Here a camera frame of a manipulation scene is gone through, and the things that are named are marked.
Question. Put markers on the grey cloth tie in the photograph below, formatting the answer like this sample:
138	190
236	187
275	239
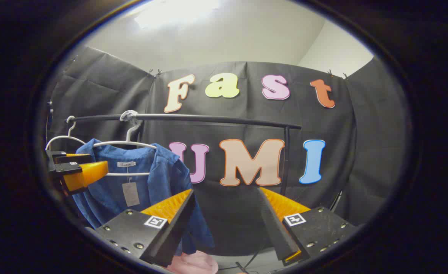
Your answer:
129	116

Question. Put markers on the black metal clothes rack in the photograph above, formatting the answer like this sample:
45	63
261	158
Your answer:
208	118

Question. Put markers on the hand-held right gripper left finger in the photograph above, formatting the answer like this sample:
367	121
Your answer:
178	224

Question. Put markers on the black backdrop cloth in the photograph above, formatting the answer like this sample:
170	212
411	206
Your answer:
227	213

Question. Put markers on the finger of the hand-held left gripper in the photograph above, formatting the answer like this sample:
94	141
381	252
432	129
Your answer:
58	156
86	175

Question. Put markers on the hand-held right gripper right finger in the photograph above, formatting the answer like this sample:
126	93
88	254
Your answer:
275	224

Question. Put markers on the pink cloth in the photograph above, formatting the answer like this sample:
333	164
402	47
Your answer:
197	262

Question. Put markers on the white plastic hanger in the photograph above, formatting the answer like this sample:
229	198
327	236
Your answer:
62	137
132	143

